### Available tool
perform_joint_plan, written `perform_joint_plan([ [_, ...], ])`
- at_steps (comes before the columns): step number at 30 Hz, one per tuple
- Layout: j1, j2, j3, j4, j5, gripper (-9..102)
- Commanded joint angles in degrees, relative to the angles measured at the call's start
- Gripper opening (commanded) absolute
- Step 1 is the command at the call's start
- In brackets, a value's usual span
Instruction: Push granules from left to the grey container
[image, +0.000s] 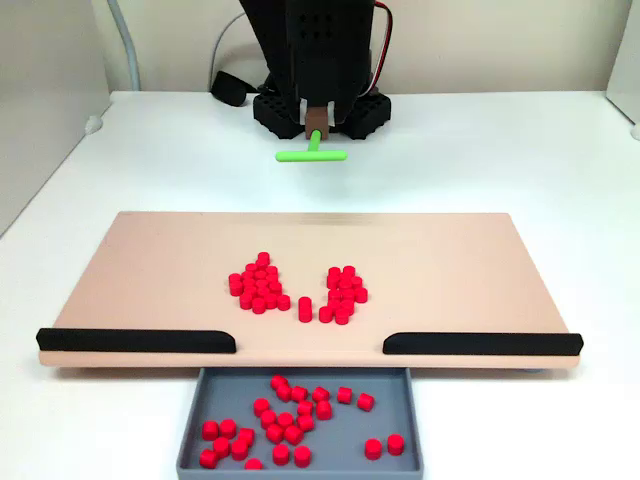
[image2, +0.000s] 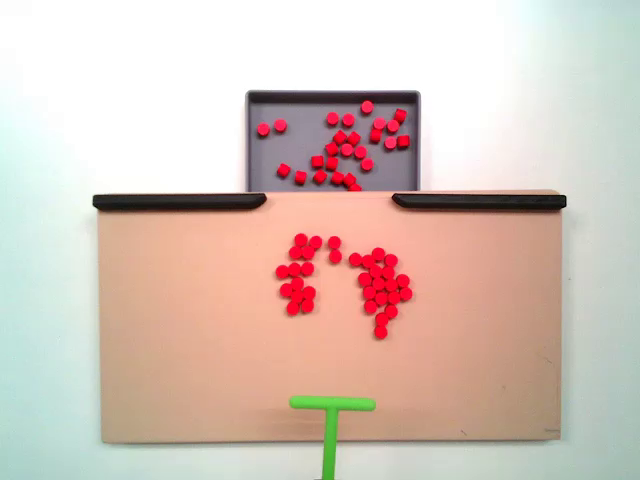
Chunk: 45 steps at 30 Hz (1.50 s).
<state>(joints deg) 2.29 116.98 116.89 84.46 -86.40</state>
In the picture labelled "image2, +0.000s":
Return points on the grey tray container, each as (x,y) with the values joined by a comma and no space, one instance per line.
(300,145)

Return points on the red cylindrical granule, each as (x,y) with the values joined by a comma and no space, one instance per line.
(280,125)
(300,239)
(394,298)
(379,123)
(390,143)
(376,135)
(376,270)
(406,293)
(308,252)
(297,296)
(353,138)
(391,311)
(349,179)
(367,107)
(391,285)
(294,269)
(293,307)
(282,271)
(286,289)
(393,125)
(307,268)
(333,118)
(388,272)
(369,292)
(315,242)
(355,259)
(332,148)
(300,177)
(348,119)
(354,188)
(298,283)
(320,176)
(309,292)
(334,242)
(365,279)
(403,141)
(381,332)
(263,129)
(403,280)
(378,254)
(337,178)
(347,149)
(400,116)
(331,163)
(378,284)
(391,260)
(360,152)
(307,305)
(335,256)
(296,252)
(367,261)
(382,319)
(367,164)
(283,170)
(340,136)
(317,161)
(381,298)
(370,306)

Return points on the black board edge rail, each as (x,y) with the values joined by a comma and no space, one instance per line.
(480,201)
(175,201)

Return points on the beige flat board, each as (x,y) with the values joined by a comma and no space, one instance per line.
(200,350)

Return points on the green T-shaped pusher tool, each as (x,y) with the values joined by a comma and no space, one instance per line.
(331,440)

